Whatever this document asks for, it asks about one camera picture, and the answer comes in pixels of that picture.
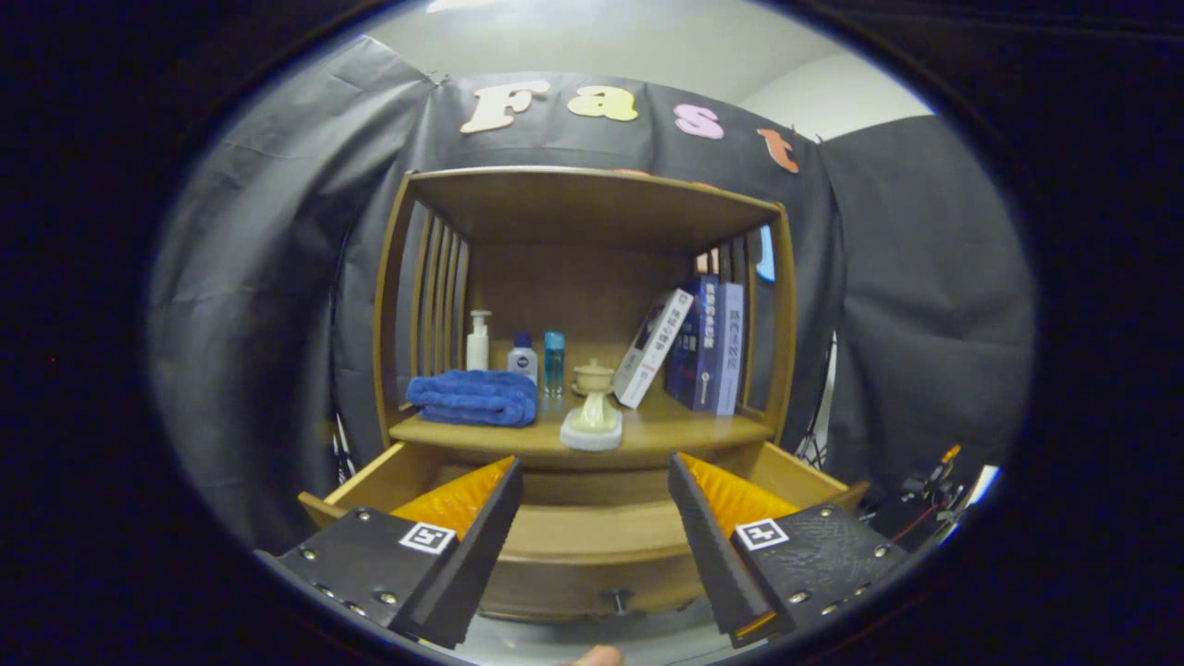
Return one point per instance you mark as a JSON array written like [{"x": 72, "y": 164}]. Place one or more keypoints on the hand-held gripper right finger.
[{"x": 712, "y": 555}]

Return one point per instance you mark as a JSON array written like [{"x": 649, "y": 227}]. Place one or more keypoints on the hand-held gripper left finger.
[{"x": 481, "y": 555}]

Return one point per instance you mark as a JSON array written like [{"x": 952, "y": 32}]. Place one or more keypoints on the wooden drawer with black knob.
[{"x": 573, "y": 536}]

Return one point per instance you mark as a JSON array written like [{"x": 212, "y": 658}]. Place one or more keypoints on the cream brush with white pad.
[{"x": 592, "y": 430}]

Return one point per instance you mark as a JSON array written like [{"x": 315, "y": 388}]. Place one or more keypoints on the wooden countertop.
[{"x": 684, "y": 425}]

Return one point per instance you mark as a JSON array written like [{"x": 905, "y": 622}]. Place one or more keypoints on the wooden cabinet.
[{"x": 573, "y": 277}]

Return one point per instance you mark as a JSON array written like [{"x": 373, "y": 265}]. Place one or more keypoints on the blue folded towel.
[{"x": 472, "y": 398}]

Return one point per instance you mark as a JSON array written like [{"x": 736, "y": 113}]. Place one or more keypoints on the white lotion bottle blue cap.
[{"x": 522, "y": 363}]

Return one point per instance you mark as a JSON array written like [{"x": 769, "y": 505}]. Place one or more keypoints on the clear blue bottle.
[{"x": 554, "y": 365}]

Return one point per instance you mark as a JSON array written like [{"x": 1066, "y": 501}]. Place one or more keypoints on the white pump bottle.
[{"x": 477, "y": 351}]

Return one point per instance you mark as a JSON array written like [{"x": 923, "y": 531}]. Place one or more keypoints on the pale lavender book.
[{"x": 729, "y": 351}]

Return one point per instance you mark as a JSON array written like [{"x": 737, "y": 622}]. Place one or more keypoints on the dark blue book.
[{"x": 694, "y": 351}]

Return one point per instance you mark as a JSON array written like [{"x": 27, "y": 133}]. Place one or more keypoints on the white book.
[{"x": 652, "y": 351}]

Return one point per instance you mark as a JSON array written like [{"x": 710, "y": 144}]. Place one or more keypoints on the beige lidded teacup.
[{"x": 593, "y": 375}]

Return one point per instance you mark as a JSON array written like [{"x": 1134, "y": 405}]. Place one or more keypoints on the black device with orange tip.
[{"x": 925, "y": 490}]

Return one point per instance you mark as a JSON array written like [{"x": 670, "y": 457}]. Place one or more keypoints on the white flat panel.
[{"x": 976, "y": 490}]

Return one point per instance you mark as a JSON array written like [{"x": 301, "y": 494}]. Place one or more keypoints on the black lattice stand frame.
[
  {"x": 342, "y": 453},
  {"x": 814, "y": 449}
]

